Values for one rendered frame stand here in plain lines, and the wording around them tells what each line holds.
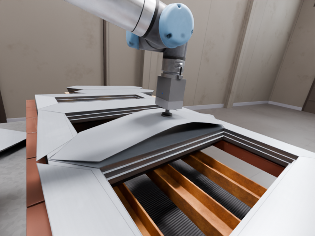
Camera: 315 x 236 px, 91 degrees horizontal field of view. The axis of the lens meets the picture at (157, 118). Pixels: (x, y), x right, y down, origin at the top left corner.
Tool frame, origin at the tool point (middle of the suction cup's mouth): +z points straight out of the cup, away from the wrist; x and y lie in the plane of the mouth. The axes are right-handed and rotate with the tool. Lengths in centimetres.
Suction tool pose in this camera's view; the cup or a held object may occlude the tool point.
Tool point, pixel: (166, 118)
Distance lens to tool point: 57.6
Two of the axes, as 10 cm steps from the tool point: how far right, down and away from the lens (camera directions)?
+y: -5.1, -3.2, 8.0
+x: -8.5, 0.8, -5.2
